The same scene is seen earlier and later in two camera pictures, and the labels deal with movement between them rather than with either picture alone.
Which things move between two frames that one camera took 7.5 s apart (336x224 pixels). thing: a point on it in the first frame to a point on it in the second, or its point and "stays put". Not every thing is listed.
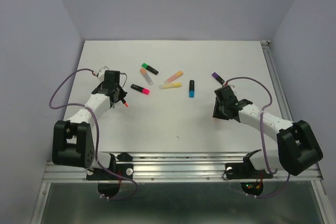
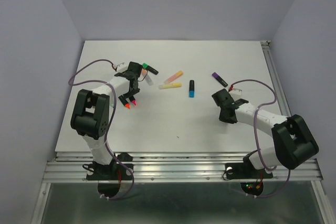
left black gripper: x=122 y=94 to x=127 y=95
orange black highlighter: x=125 y=103 stays put
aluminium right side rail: x=278 y=87 stays put
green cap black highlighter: x=150 y=68 stays put
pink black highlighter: x=144 y=91 to x=133 y=100
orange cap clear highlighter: x=147 y=76 stays put
